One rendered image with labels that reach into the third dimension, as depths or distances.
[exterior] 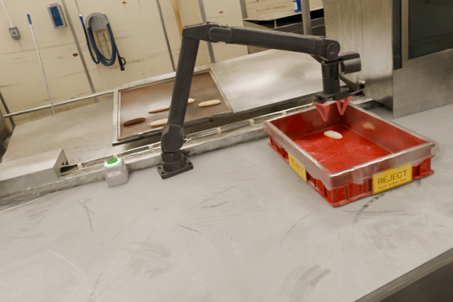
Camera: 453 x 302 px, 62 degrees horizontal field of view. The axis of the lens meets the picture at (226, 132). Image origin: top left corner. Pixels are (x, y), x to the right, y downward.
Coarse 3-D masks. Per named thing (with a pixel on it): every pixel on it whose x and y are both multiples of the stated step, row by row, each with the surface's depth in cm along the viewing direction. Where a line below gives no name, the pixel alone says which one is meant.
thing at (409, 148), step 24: (264, 120) 137; (288, 120) 138; (312, 120) 141; (336, 120) 144; (360, 120) 131; (384, 120) 119; (288, 144) 117; (384, 144) 121; (408, 144) 110; (432, 144) 100; (312, 168) 103; (360, 168) 96; (384, 168) 98
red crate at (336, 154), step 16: (336, 128) 143; (272, 144) 137; (304, 144) 136; (320, 144) 133; (336, 144) 131; (352, 144) 129; (368, 144) 127; (288, 160) 125; (320, 160) 123; (336, 160) 121; (352, 160) 119; (368, 160) 117; (416, 176) 103; (320, 192) 105; (336, 192) 98; (352, 192) 100; (368, 192) 101
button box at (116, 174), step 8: (120, 160) 135; (104, 168) 132; (112, 168) 132; (120, 168) 132; (128, 168) 141; (104, 176) 132; (112, 176) 133; (120, 176) 134; (112, 184) 134; (120, 184) 135
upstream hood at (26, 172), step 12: (36, 156) 148; (48, 156) 146; (60, 156) 147; (0, 168) 144; (12, 168) 142; (24, 168) 139; (36, 168) 137; (48, 168) 135; (0, 180) 133; (12, 180) 134; (24, 180) 135; (36, 180) 136; (48, 180) 137; (0, 192) 135
